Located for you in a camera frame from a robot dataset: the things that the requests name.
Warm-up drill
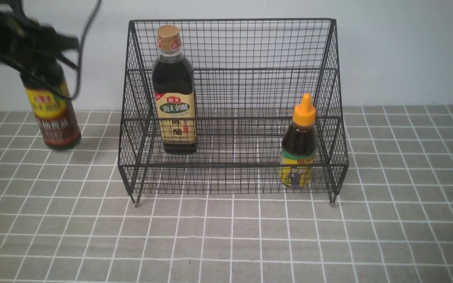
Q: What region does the soy sauce bottle brown cap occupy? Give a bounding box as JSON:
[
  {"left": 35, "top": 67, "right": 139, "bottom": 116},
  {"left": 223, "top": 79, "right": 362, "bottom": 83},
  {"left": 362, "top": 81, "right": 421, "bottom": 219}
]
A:
[{"left": 20, "top": 61, "right": 81, "bottom": 151}]

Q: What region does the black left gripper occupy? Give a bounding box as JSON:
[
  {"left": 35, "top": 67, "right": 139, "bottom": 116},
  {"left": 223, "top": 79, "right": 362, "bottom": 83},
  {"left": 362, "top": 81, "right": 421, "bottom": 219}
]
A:
[{"left": 0, "top": 0, "right": 81, "bottom": 77}]

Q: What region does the vinegar bottle gold cap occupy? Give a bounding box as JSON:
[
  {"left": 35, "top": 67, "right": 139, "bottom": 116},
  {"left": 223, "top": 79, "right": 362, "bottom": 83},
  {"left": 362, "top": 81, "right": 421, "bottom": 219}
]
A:
[{"left": 152, "top": 25, "right": 198, "bottom": 154}]

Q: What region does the black cable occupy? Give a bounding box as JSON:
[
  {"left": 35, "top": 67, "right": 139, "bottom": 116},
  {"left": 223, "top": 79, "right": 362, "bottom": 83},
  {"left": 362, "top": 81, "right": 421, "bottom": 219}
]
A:
[{"left": 0, "top": 0, "right": 103, "bottom": 101}]

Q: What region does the small bottle orange cap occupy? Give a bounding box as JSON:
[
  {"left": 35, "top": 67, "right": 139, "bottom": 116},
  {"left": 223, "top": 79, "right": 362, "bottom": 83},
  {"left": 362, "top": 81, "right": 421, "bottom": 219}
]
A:
[{"left": 280, "top": 93, "right": 318, "bottom": 190}]

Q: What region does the black wire mesh rack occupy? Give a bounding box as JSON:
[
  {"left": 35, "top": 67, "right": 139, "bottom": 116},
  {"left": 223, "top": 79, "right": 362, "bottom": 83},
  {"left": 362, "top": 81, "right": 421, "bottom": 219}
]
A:
[{"left": 118, "top": 18, "right": 349, "bottom": 205}]

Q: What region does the grey checkered tablecloth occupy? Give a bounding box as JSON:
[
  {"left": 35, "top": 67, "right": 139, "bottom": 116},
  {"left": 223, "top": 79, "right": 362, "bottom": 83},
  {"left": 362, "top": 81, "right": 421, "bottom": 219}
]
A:
[{"left": 0, "top": 105, "right": 453, "bottom": 283}]

